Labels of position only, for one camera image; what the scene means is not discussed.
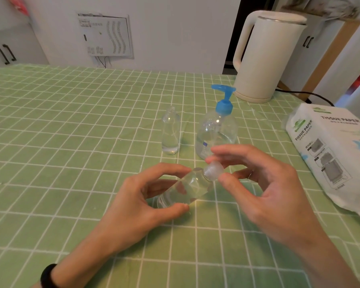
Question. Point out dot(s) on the person's left hand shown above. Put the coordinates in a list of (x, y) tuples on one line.
[(129, 218)]

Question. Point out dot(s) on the person's right hand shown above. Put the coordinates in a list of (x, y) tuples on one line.
[(279, 200)]

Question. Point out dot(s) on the small clear plastic bottle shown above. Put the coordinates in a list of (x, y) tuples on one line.
[(189, 188), (170, 131)]

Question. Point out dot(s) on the small white bottle cap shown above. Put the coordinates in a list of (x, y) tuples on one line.
[(213, 170)]

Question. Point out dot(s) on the large clear bottle blue pump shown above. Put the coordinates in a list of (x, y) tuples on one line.
[(216, 131)]

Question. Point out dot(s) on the person's left forearm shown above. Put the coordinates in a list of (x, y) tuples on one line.
[(84, 263)]

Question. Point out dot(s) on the white tissue paper pack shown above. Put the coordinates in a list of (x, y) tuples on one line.
[(333, 152)]

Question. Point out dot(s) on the green checked tablecloth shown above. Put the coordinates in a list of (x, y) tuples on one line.
[(48, 161)]

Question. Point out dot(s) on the black wrist band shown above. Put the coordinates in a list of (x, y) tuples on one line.
[(46, 277)]

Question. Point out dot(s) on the cream electric kettle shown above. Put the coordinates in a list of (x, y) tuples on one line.
[(264, 59)]

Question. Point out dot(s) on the white door wooden side cabinet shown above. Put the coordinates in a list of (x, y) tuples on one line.
[(312, 56)]

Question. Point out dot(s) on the leaning framed picture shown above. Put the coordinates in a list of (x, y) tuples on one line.
[(297, 2)]

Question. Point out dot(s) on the crumpled grey paper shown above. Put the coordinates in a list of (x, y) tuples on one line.
[(339, 7)]

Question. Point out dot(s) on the wooden top white cabinet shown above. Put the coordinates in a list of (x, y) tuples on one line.
[(15, 41)]

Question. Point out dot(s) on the pink hanging item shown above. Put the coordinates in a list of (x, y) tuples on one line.
[(18, 4)]

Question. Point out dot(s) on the white wall panel cover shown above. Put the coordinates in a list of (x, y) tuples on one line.
[(106, 34)]

